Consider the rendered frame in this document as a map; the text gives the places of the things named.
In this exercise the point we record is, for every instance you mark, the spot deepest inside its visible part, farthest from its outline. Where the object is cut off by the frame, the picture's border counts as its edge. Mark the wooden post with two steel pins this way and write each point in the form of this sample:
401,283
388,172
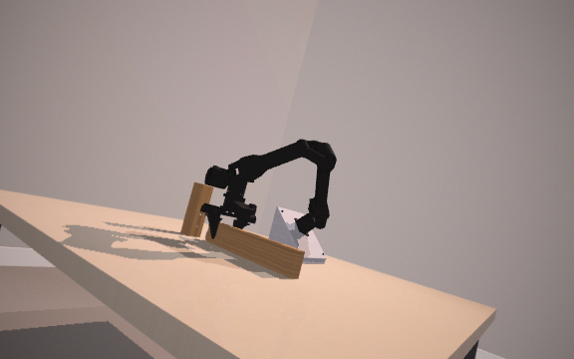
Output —
194,218

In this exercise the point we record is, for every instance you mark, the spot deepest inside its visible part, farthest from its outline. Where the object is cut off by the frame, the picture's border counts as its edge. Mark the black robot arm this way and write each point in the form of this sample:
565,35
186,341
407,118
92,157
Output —
253,167

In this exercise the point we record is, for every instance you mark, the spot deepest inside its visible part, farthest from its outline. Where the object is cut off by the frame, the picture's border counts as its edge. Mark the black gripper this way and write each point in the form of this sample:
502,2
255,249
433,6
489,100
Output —
213,213

